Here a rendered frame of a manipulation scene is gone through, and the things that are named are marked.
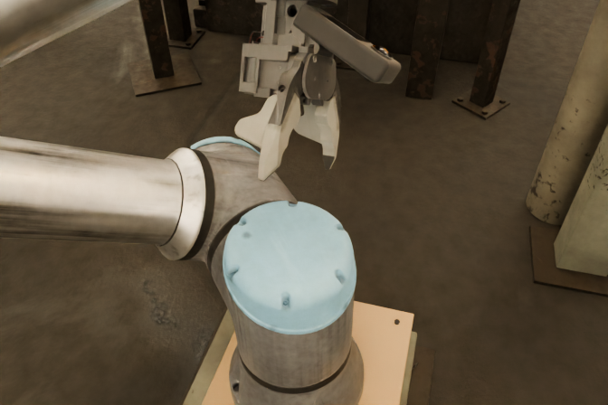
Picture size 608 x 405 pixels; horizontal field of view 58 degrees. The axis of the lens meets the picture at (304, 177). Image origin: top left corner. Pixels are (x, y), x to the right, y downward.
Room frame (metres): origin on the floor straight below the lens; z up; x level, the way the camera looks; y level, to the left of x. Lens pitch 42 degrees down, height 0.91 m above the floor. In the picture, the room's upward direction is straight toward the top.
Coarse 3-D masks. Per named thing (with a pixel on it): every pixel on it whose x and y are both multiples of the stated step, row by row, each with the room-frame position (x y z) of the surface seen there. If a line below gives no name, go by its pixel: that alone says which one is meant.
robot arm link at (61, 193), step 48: (0, 144) 0.45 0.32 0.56; (48, 144) 0.49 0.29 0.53; (240, 144) 0.63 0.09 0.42; (0, 192) 0.41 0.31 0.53; (48, 192) 0.43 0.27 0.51; (96, 192) 0.45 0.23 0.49; (144, 192) 0.47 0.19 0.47; (192, 192) 0.50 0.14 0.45; (240, 192) 0.52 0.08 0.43; (288, 192) 0.54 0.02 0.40; (96, 240) 0.44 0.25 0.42; (144, 240) 0.46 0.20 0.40; (192, 240) 0.46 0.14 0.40
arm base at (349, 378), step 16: (352, 352) 0.39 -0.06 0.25; (240, 368) 0.38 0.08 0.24; (352, 368) 0.38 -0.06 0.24; (240, 384) 0.36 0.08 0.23; (256, 384) 0.34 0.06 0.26; (320, 384) 0.34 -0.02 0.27; (336, 384) 0.35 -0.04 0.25; (352, 384) 0.36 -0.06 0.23; (240, 400) 0.35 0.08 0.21; (256, 400) 0.34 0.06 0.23; (272, 400) 0.33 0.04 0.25; (288, 400) 0.33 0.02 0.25; (304, 400) 0.33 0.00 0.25; (320, 400) 0.33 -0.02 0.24; (336, 400) 0.34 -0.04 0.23; (352, 400) 0.35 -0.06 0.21
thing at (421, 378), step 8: (224, 312) 0.62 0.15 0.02; (216, 328) 0.58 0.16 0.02; (208, 344) 0.55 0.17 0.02; (416, 352) 0.53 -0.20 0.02; (424, 352) 0.53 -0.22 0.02; (432, 352) 0.53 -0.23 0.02; (416, 360) 0.51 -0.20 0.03; (424, 360) 0.52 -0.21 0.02; (432, 360) 0.52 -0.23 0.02; (416, 368) 0.50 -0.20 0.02; (424, 368) 0.50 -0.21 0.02; (432, 368) 0.50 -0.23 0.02; (416, 376) 0.48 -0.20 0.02; (424, 376) 0.48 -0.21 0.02; (416, 384) 0.47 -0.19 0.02; (424, 384) 0.47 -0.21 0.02; (408, 392) 0.46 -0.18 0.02; (416, 392) 0.46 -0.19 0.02; (424, 392) 0.46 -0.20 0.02; (184, 400) 0.44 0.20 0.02; (408, 400) 0.44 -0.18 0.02; (416, 400) 0.44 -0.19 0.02; (424, 400) 0.44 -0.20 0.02
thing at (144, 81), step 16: (144, 0) 1.49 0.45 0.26; (160, 0) 1.50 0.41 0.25; (144, 16) 1.48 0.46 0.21; (160, 16) 1.50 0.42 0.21; (160, 32) 1.50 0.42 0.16; (160, 48) 1.49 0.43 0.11; (128, 64) 1.57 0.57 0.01; (144, 64) 1.57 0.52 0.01; (160, 64) 1.49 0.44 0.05; (176, 64) 1.57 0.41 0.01; (192, 64) 1.57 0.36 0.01; (144, 80) 1.47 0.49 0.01; (160, 80) 1.47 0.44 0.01; (176, 80) 1.47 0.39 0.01; (192, 80) 1.47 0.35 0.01
